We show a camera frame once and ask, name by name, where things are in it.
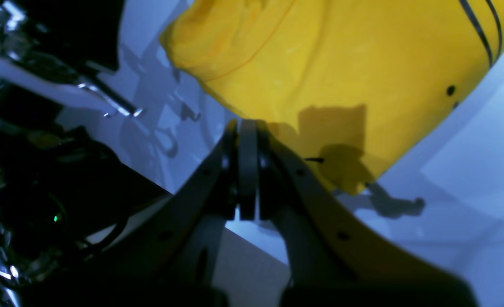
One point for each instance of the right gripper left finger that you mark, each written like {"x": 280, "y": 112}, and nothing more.
{"x": 169, "y": 260}

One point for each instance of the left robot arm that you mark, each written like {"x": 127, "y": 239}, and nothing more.
{"x": 64, "y": 197}

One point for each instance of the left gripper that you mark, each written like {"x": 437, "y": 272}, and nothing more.
{"x": 65, "y": 43}

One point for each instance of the yellow T-shirt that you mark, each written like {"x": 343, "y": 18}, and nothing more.
{"x": 354, "y": 84}

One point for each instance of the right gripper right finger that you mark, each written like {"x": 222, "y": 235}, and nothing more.
{"x": 334, "y": 258}

